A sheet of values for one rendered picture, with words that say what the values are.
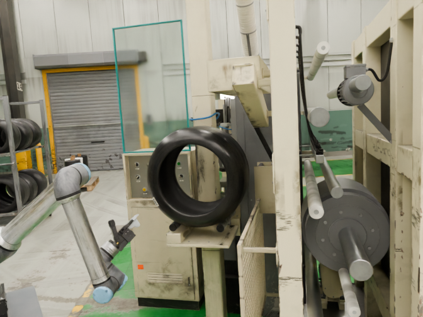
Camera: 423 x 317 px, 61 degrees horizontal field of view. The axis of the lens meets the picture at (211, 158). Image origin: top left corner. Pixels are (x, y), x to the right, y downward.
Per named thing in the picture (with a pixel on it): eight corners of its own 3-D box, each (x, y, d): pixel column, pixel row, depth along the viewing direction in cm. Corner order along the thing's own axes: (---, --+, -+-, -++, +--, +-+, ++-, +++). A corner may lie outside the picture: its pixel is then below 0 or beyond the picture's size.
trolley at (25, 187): (18, 217, 612) (3, 102, 588) (57, 213, 617) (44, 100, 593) (-25, 244, 480) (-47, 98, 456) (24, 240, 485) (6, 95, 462)
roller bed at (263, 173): (259, 205, 246) (257, 161, 242) (281, 205, 242) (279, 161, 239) (255, 213, 227) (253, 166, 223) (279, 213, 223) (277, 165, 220)
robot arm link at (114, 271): (112, 297, 184) (94, 282, 183) (120, 286, 195) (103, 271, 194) (124, 285, 182) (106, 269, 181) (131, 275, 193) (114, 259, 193)
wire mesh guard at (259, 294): (263, 295, 243) (259, 194, 235) (266, 296, 243) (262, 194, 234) (245, 400, 157) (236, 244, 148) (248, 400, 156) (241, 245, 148)
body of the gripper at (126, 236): (134, 234, 203) (119, 251, 198) (123, 224, 202) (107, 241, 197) (136, 234, 196) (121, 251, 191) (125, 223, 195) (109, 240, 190)
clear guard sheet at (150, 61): (124, 153, 285) (112, 28, 273) (191, 150, 272) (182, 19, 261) (123, 153, 283) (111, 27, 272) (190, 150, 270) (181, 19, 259)
